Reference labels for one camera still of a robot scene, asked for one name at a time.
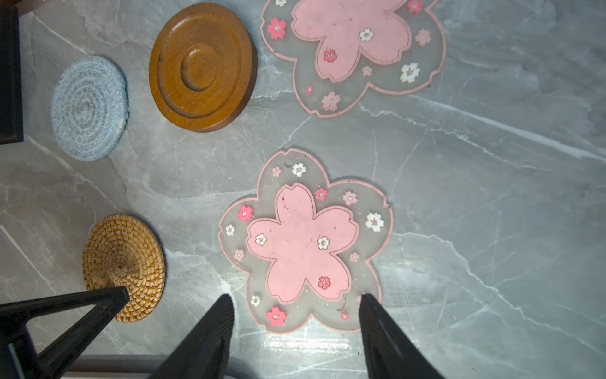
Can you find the brown wooden round coaster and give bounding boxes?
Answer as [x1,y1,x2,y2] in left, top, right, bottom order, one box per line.
[148,3,257,133]

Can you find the light blue woven coaster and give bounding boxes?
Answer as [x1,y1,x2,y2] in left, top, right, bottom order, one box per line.
[50,55,129,162]

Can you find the folded chessboard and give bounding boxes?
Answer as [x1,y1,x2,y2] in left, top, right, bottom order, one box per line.
[1,3,24,145]

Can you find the lavender plastic tray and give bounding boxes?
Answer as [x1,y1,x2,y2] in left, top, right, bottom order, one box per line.
[62,355,167,378]

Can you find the pink flower coaster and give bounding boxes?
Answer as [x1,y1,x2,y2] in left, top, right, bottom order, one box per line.
[260,0,447,118]
[219,148,394,333]

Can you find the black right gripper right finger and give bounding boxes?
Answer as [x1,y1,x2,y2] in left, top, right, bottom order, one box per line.
[359,294,443,379]

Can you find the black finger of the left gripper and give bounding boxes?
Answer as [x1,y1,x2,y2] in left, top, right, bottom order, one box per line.
[1,287,129,378]

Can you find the tan rattan round coaster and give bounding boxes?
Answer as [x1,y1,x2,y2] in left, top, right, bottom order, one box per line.
[82,214,167,323]

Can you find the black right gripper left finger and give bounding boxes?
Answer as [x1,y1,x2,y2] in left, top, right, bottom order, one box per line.
[151,295,235,379]

